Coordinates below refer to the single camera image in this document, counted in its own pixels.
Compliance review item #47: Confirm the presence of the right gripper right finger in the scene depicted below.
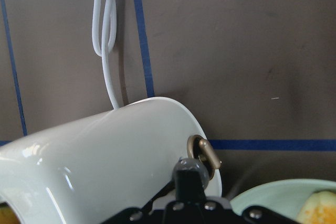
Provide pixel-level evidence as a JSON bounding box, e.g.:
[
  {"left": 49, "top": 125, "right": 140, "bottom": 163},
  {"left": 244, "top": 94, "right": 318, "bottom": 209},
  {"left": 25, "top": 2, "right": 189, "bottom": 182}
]
[{"left": 241, "top": 205, "right": 305, "bottom": 224}]

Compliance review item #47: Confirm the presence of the light green plate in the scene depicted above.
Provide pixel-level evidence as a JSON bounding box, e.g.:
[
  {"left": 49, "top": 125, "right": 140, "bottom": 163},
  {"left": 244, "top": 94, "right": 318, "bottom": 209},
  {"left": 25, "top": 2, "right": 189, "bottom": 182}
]
[{"left": 230, "top": 179, "right": 335, "bottom": 220}]

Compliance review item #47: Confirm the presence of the bread slice on plate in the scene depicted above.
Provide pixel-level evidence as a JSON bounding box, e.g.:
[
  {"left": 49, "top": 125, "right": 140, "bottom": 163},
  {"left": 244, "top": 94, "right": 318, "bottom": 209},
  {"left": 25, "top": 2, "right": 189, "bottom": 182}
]
[{"left": 296, "top": 191, "right": 335, "bottom": 224}]

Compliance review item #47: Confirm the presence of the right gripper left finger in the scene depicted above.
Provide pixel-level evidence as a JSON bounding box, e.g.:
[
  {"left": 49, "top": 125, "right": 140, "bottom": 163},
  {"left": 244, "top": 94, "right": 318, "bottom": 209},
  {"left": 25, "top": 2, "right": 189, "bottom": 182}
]
[{"left": 104, "top": 170, "right": 236, "bottom": 223}]

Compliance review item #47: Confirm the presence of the white toaster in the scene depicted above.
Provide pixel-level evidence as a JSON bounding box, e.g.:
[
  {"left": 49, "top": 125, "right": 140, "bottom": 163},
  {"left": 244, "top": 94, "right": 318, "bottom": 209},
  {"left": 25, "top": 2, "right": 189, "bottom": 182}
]
[{"left": 0, "top": 96, "right": 223, "bottom": 224}]

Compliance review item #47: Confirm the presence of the bread slice in toaster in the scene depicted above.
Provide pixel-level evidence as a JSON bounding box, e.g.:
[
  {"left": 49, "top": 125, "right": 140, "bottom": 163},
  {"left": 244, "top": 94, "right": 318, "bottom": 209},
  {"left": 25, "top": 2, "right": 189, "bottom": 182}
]
[{"left": 0, "top": 203, "right": 20, "bottom": 224}]

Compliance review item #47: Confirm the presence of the white toaster power cable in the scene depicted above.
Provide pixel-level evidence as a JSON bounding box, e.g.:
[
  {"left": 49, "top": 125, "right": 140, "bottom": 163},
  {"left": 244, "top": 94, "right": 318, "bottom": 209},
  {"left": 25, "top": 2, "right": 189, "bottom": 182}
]
[{"left": 91, "top": 0, "right": 122, "bottom": 110}]

